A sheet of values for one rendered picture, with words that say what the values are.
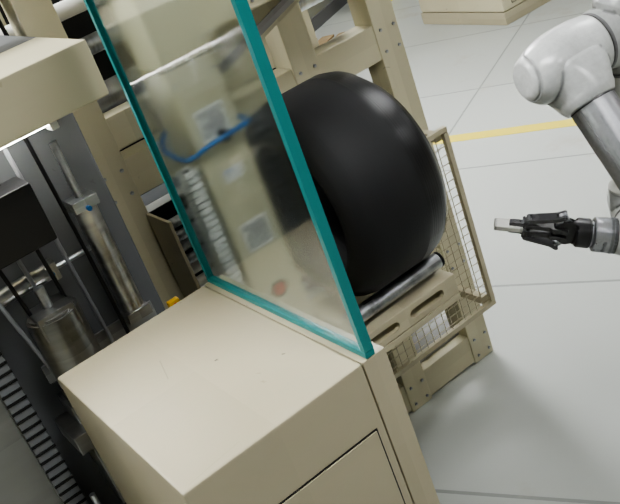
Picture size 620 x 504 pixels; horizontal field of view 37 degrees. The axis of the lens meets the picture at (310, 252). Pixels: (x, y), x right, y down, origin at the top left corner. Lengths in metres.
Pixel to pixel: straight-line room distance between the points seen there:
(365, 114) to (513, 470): 1.40
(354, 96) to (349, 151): 0.16
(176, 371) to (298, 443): 0.32
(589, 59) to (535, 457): 1.55
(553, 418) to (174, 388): 1.88
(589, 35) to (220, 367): 1.01
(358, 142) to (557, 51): 0.49
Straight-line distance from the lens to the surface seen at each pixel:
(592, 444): 3.16
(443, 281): 2.46
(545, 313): 3.80
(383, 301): 2.37
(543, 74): 1.97
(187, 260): 2.57
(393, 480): 1.62
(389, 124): 2.21
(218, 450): 1.45
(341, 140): 2.15
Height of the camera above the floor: 2.09
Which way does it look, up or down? 25 degrees down
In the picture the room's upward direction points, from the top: 21 degrees counter-clockwise
